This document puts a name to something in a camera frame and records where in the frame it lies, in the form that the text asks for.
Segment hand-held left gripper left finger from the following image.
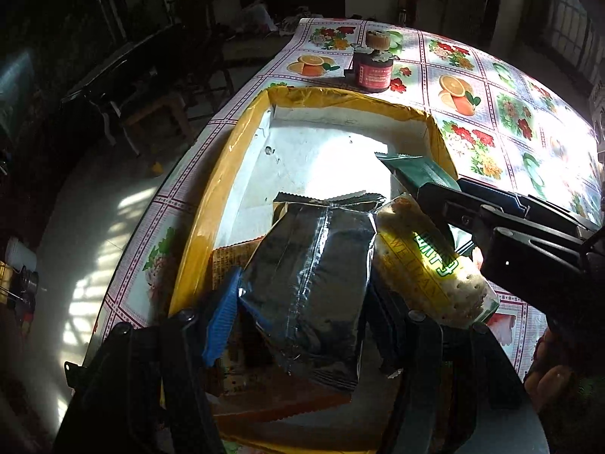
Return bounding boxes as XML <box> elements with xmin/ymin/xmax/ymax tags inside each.
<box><xmin>52</xmin><ymin>267</ymin><xmax>243</xmax><ymax>454</ymax></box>

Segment white plastic bag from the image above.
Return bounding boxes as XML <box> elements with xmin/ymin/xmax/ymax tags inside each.
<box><xmin>241</xmin><ymin>0</ymin><xmax>279</xmax><ymax>34</ymax></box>

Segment dark red jar with cork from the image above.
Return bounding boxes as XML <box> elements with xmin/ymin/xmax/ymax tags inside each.
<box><xmin>344</xmin><ymin>30</ymin><xmax>400</xmax><ymax>93</ymax></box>

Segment dark green snack packet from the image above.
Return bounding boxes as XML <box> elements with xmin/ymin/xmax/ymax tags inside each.
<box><xmin>374</xmin><ymin>152</ymin><xmax>460</xmax><ymax>194</ymax></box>

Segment metal pot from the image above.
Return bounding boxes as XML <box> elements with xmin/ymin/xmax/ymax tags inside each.
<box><xmin>19</xmin><ymin>267</ymin><xmax>42</xmax><ymax>304</ymax></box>

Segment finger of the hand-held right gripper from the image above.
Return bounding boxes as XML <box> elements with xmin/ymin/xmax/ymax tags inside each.
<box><xmin>458</xmin><ymin>178</ymin><xmax>596</xmax><ymax>237</ymax></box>
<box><xmin>416</xmin><ymin>183</ymin><xmax>502</xmax><ymax>256</ymax></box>

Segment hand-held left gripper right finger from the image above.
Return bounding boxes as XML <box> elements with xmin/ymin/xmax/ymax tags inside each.
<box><xmin>366</xmin><ymin>281</ymin><xmax>549</xmax><ymax>454</ymax></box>

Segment wooden stool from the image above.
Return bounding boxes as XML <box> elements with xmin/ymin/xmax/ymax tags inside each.
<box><xmin>120</xmin><ymin>90</ymin><xmax>199</xmax><ymax>157</ymax></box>

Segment clear cracker packet green ends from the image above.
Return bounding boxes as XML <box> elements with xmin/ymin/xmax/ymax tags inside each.
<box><xmin>375</xmin><ymin>193</ymin><xmax>501</xmax><ymax>329</ymax></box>

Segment large silver foil snack packet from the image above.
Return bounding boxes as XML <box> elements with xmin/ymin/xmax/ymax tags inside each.
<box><xmin>239</xmin><ymin>191</ymin><xmax>386</xmax><ymax>393</ymax></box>

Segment orange cracker packet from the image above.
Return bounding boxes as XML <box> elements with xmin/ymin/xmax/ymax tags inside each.
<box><xmin>210</xmin><ymin>239</ymin><xmax>353</xmax><ymax>421</ymax></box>

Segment black bench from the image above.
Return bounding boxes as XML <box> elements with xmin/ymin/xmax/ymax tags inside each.
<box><xmin>61</xmin><ymin>23</ymin><xmax>190</xmax><ymax>147</ymax></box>

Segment person's right hand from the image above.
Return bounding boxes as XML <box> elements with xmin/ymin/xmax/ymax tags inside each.
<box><xmin>522</xmin><ymin>331</ymin><xmax>605</xmax><ymax>417</ymax></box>

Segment yellow cardboard box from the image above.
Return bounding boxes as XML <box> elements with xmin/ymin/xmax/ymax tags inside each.
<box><xmin>161</xmin><ymin>86</ymin><xmax>459</xmax><ymax>454</ymax></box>

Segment floral fruit print tablecloth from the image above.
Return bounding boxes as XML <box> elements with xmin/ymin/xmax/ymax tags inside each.
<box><xmin>85</xmin><ymin>18</ymin><xmax>605</xmax><ymax>389</ymax></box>

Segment window with grille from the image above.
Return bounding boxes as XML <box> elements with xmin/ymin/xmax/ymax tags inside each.
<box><xmin>543</xmin><ymin>0</ymin><xmax>605</xmax><ymax>86</ymax></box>

